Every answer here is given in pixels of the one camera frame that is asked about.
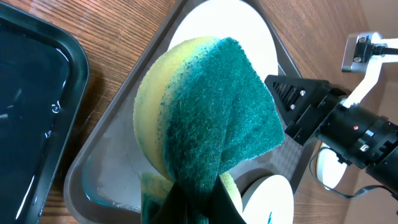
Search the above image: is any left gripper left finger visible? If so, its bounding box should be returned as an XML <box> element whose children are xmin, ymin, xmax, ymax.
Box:
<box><xmin>151</xmin><ymin>182</ymin><xmax>189</xmax><ymax>224</ymax></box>

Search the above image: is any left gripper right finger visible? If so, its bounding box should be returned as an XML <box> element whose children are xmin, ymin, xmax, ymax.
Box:
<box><xmin>208</xmin><ymin>177</ymin><xmax>246</xmax><ymax>224</ymax></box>

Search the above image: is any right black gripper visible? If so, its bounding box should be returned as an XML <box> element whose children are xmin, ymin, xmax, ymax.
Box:
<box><xmin>265</xmin><ymin>75</ymin><xmax>347</xmax><ymax>146</ymax></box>

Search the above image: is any white plate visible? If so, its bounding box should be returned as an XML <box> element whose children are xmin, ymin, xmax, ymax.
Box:
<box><xmin>242</xmin><ymin>175</ymin><xmax>294</xmax><ymax>224</ymax></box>
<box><xmin>169</xmin><ymin>0</ymin><xmax>279</xmax><ymax>80</ymax></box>
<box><xmin>316</xmin><ymin>142</ymin><xmax>347</xmax><ymax>190</ymax></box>

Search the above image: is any green yellow sponge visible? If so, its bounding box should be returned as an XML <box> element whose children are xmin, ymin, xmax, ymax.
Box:
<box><xmin>132</xmin><ymin>37</ymin><xmax>284</xmax><ymax>223</ymax></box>

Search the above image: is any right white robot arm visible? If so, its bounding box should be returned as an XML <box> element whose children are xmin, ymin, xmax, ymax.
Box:
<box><xmin>265</xmin><ymin>75</ymin><xmax>397</xmax><ymax>198</ymax></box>

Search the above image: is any black water tray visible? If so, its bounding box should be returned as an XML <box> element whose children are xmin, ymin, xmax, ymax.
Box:
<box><xmin>1</xmin><ymin>3</ymin><xmax>90</xmax><ymax>223</ymax></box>

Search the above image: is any right black cable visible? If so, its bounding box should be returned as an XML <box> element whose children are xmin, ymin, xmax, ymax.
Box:
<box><xmin>308</xmin><ymin>146</ymin><xmax>398</xmax><ymax>200</ymax></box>

